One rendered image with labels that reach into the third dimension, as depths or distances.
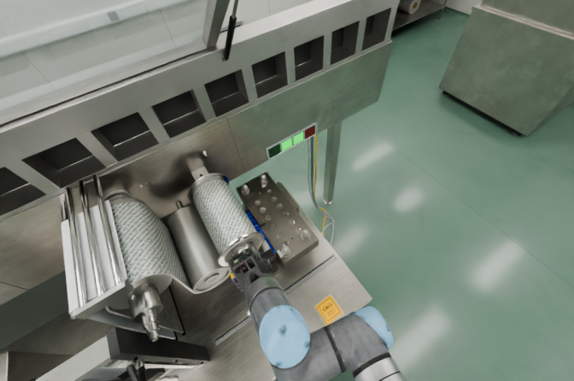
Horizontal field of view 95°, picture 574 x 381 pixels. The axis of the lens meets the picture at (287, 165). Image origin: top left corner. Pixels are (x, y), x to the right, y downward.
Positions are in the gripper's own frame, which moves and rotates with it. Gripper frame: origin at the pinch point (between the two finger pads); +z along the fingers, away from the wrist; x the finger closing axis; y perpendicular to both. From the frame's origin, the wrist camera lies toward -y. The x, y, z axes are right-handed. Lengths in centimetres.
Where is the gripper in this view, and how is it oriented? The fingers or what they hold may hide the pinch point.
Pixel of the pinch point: (245, 259)
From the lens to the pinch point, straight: 78.6
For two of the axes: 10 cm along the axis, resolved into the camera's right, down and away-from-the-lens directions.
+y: -4.1, -8.8, -2.5
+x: -8.4, 4.7, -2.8
